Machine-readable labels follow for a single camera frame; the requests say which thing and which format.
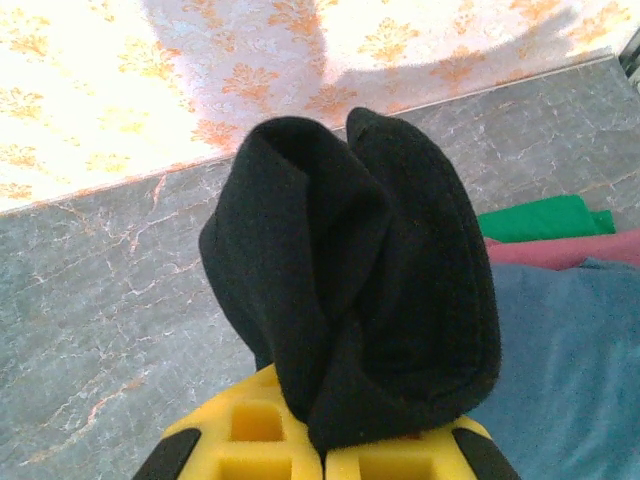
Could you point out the aluminium frame post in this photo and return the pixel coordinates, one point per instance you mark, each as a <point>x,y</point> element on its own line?
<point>631,60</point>

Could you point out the green t-shirt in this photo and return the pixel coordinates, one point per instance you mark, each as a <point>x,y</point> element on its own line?
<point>540,220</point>

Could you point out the pink cloth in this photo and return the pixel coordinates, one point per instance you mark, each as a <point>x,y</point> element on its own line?
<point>550,252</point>

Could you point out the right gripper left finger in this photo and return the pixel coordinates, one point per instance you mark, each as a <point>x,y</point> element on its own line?
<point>235,445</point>

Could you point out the blue t-shirt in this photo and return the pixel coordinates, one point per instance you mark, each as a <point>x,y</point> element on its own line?
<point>565,375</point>

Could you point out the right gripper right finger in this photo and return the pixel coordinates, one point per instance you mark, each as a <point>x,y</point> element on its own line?
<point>425,457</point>

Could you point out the black t-shirt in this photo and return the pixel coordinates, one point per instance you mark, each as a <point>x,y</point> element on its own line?
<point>360,275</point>

